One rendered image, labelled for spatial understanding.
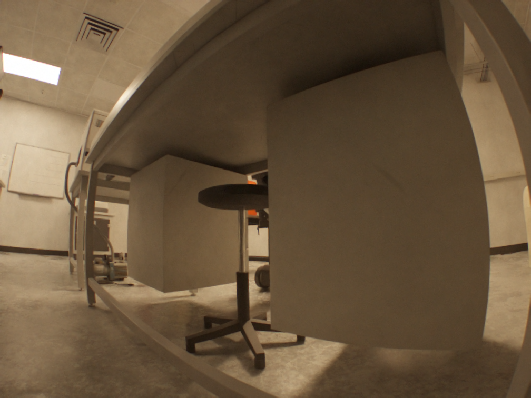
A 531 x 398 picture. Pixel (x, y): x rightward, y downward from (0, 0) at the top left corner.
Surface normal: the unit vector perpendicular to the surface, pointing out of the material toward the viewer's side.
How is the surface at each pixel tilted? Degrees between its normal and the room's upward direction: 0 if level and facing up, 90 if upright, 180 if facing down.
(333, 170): 90
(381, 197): 90
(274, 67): 180
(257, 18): 90
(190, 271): 90
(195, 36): 180
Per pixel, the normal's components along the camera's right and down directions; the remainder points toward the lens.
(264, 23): 0.02, 0.99
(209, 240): 0.78, -0.12
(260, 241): -0.62, -0.12
